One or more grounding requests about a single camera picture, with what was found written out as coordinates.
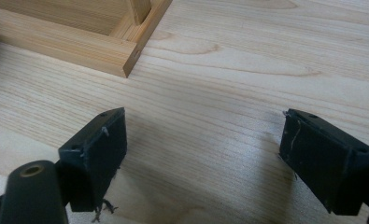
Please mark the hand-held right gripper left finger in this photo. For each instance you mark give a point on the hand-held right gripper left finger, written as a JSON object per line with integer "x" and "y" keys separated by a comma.
{"x": 95, "y": 155}

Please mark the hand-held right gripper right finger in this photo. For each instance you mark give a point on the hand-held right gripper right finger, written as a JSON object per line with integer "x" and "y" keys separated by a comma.
{"x": 325, "y": 165}

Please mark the wooden shoe rack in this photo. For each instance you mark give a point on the wooden shoe rack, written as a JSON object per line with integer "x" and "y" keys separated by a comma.
{"x": 63, "y": 40}

